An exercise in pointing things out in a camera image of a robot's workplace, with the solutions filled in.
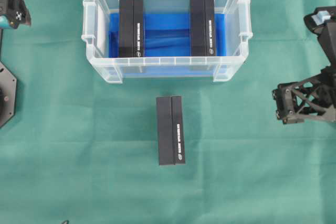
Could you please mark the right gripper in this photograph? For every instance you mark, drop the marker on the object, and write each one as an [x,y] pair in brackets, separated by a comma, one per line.
[309,99]

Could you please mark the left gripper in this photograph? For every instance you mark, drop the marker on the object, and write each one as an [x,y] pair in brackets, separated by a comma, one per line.
[16,13]

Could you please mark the black realsense box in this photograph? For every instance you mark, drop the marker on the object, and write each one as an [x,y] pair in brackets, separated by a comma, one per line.
[202,28]
[131,29]
[170,130]

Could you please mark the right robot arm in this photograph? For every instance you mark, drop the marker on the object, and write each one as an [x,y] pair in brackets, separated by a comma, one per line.
[322,23]

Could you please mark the clear plastic storage case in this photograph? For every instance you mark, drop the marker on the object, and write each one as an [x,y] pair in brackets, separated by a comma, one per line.
[96,20]

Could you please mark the green table cloth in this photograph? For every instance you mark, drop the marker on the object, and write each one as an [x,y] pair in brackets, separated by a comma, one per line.
[83,150]

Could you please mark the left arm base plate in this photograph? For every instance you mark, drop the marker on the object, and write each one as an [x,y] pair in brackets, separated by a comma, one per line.
[8,94]

